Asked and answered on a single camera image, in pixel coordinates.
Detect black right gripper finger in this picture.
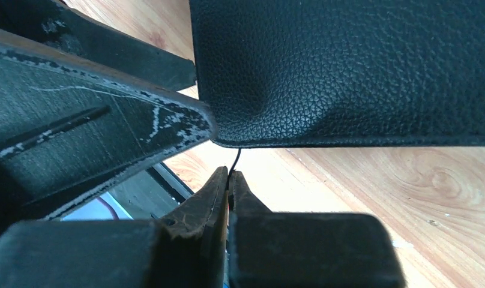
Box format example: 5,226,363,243
0,0,196,91
0,29,216,235

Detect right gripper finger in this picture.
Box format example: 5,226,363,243
0,167,228,287
228,171,406,287

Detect black zip tool case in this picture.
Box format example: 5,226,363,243
189,1,485,148

